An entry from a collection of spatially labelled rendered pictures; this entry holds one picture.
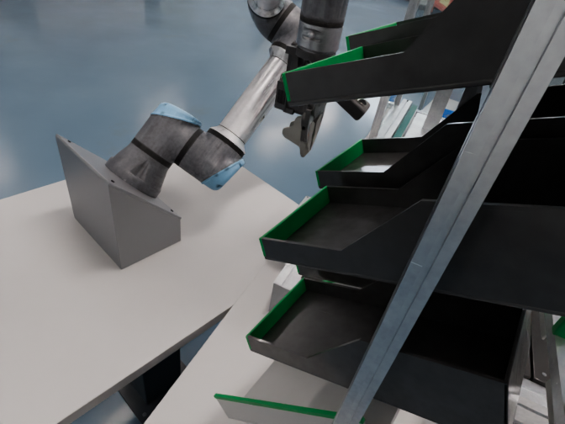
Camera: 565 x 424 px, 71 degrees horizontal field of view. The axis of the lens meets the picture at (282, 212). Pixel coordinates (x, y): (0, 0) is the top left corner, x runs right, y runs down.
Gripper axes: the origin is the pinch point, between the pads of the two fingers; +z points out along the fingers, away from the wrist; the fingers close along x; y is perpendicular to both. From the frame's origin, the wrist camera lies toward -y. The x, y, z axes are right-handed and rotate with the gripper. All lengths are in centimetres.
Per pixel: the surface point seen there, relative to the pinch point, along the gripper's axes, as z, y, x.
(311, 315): 2.6, -15.8, 35.4
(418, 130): 32, -16, -107
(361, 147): -12.8, -12.8, 16.0
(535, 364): 26, -57, 3
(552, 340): -7, -40, 33
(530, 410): 30, -57, 12
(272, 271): 37.3, 2.9, -0.1
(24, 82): 123, 330, -162
